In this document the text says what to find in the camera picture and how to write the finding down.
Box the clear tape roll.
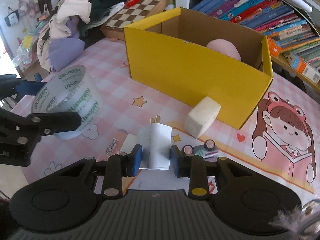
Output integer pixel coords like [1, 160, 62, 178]
[31, 66, 103, 140]

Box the white power adapter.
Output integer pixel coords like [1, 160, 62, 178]
[148, 115, 172, 170]

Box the pink plush pig toy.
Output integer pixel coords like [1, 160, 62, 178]
[206, 39, 241, 61]

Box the small toy car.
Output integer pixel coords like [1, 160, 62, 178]
[182, 139, 219, 159]

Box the white sponge block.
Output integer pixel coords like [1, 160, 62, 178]
[184, 96, 221, 138]

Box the pink checkered table mat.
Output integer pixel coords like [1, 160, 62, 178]
[22, 39, 319, 203]

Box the pile of clothes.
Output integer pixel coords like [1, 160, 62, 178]
[36, 0, 126, 72]

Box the yellow cardboard box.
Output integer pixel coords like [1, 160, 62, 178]
[124, 8, 273, 129]

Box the white orange usmile box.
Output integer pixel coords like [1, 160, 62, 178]
[267, 37, 281, 57]

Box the small orange white box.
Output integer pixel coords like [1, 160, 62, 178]
[287, 52, 320, 84]

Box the wooden chessboard box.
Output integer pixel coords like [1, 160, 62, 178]
[100, 0, 173, 40]

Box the row of leaning books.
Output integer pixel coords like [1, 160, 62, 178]
[192, 0, 319, 68]

